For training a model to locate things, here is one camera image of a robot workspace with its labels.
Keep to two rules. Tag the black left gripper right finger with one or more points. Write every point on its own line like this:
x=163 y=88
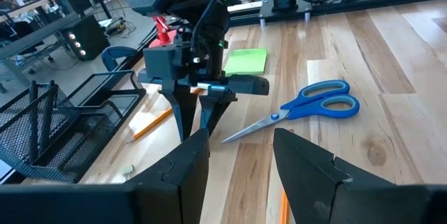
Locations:
x=314 y=182

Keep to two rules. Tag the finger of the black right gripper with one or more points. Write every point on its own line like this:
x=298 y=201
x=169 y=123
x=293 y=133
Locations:
x=183 y=112
x=211 y=112

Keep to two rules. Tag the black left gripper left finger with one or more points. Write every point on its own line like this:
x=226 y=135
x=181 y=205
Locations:
x=167 y=189

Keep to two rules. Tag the orange yellow pencil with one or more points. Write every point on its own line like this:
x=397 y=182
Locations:
x=284 y=210
x=153 y=121

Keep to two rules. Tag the small bluish clip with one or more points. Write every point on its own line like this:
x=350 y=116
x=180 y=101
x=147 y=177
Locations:
x=128 y=170

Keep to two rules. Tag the black mesh desk organizer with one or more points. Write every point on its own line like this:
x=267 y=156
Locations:
x=80 y=154

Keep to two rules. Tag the green sticky note pad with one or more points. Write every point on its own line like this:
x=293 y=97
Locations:
x=246 y=61

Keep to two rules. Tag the table clamp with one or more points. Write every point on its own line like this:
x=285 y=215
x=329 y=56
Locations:
x=115 y=53

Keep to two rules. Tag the black box with three lights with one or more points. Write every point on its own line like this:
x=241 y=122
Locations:
x=94 y=32

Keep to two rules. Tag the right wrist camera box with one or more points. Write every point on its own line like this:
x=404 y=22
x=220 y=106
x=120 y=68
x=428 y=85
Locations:
x=160 y=61

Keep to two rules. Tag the black aluminium table frame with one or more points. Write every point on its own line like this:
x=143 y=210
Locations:
x=384 y=0

